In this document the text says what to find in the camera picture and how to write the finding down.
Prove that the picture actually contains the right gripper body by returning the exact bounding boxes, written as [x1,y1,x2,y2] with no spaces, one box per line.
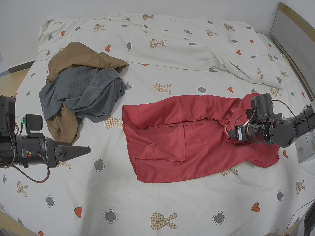
[226,125,255,144]

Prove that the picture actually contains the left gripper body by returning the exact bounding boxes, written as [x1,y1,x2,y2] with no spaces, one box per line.
[15,135,58,169]

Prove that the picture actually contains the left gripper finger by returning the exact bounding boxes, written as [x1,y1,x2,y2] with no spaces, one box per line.
[55,143,90,162]

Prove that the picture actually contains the red shirt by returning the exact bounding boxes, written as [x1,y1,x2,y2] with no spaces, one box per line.
[122,92,280,183]

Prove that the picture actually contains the grey garment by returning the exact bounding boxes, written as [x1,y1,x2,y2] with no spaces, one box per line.
[39,66,126,123]

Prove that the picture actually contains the clear plastic box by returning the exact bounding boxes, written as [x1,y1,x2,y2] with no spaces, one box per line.
[294,129,315,164]

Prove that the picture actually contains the brown garment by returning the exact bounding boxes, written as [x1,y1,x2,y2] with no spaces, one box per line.
[45,41,129,146]

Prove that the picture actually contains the bed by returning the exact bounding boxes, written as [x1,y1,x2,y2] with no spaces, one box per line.
[0,2,315,236]

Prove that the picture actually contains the white printed quilt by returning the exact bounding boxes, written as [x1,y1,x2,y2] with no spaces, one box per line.
[38,14,286,89]

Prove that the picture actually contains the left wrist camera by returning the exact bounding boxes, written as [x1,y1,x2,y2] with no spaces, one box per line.
[20,114,45,138]

